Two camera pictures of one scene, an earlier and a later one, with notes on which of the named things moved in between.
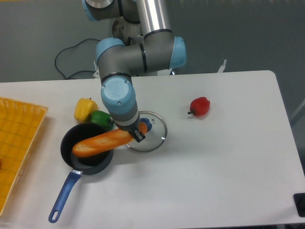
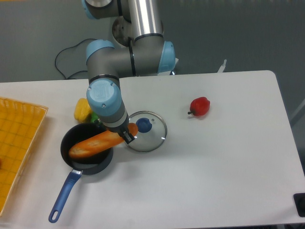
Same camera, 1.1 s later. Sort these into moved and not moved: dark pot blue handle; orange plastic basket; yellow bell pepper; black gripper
Moved: black gripper
Not moved: orange plastic basket; dark pot blue handle; yellow bell pepper
